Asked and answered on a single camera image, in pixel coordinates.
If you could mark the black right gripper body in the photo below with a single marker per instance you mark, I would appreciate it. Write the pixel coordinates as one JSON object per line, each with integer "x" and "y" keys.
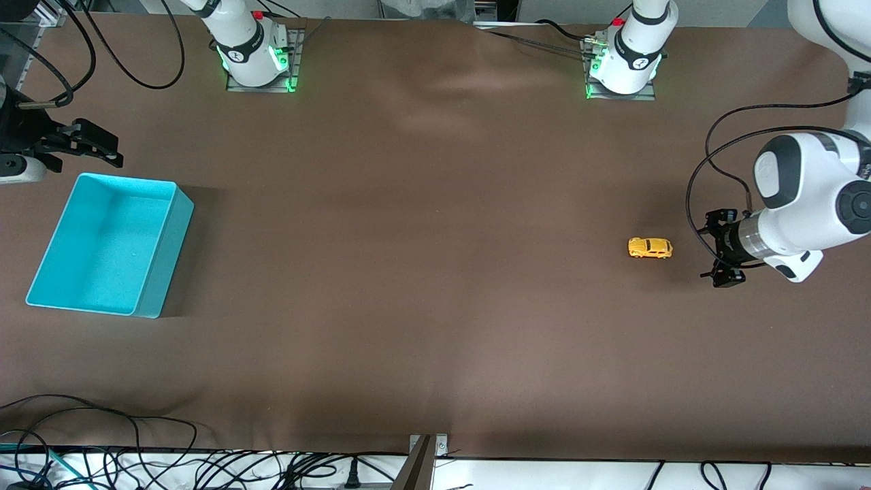
{"x": 20, "y": 131}

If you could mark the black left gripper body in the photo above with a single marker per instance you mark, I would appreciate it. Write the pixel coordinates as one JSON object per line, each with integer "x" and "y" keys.
{"x": 727, "y": 243}

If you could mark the yellow toy beetle car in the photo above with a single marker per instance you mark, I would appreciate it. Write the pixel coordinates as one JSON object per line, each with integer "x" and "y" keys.
{"x": 650, "y": 248}

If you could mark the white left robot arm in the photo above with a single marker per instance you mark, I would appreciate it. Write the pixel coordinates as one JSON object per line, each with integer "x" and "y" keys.
{"x": 810, "y": 204}

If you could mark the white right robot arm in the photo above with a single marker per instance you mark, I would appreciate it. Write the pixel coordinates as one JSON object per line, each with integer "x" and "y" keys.
{"x": 241, "y": 47}

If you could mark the turquoise plastic bin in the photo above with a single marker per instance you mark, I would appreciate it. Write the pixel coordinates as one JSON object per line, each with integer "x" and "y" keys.
{"x": 102, "y": 252}

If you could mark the brown table cover cloth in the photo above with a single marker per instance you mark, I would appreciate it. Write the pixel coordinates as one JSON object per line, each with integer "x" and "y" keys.
{"x": 435, "y": 272}

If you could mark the black power plug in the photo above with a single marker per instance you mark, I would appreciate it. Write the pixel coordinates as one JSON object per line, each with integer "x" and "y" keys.
{"x": 352, "y": 473}

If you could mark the aluminium frame profile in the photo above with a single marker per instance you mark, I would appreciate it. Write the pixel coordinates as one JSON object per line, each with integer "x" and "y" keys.
{"x": 49, "y": 12}
{"x": 493, "y": 10}

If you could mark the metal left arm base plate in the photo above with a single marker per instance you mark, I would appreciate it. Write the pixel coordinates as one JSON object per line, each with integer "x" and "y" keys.
{"x": 619, "y": 97}

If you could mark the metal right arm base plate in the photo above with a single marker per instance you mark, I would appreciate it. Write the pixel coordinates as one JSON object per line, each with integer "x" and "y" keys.
{"x": 258, "y": 89}

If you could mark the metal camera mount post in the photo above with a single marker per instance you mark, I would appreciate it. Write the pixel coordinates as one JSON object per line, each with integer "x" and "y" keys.
{"x": 418, "y": 469}

